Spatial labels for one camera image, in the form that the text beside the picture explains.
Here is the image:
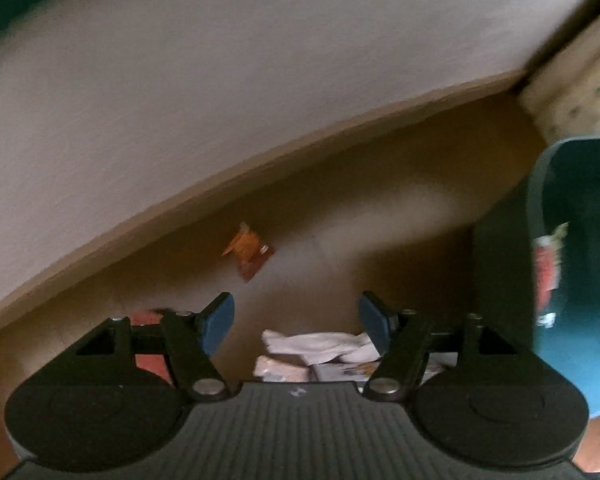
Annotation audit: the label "white snack packets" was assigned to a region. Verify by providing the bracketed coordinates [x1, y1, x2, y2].
[261, 329, 381, 365]

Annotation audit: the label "red snack wrapper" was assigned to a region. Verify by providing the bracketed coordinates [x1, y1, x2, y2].
[530, 222, 571, 331]

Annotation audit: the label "dark green trash bin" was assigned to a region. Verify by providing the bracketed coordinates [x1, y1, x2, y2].
[472, 135, 600, 418]

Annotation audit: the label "crumpled white green wrapper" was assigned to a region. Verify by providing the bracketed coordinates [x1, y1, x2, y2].
[312, 352, 458, 388]

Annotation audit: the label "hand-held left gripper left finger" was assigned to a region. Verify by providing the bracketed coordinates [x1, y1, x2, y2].
[75, 292, 236, 402]

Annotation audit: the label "cardboard box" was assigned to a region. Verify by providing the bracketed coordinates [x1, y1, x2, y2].
[0, 0, 600, 341]

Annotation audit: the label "yellow patterned curtain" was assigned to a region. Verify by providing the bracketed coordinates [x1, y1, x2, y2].
[517, 5, 600, 143]

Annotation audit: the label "orange mesh net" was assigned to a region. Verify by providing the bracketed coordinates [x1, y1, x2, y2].
[130, 309, 173, 386]

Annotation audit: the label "small orange wrapper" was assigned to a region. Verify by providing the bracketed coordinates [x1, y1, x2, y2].
[221, 221, 275, 282]

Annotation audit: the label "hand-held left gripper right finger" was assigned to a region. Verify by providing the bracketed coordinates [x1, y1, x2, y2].
[358, 291, 518, 402]

